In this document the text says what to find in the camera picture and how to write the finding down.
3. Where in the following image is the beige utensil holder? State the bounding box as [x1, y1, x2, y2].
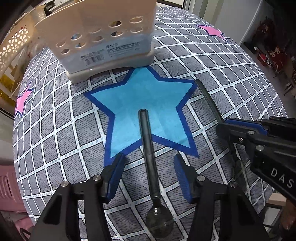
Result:
[35, 0, 157, 84]

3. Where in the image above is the black handled spoon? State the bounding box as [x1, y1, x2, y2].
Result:
[195, 79, 247, 192]
[138, 109, 174, 238]

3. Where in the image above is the cream flower-pattern storage rack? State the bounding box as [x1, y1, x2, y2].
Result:
[1, 5, 46, 101]

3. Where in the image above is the grey checkered star tablecloth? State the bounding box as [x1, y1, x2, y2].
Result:
[13, 6, 295, 240]

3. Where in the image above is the pink plastic stool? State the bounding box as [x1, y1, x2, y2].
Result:
[1, 165, 34, 232]

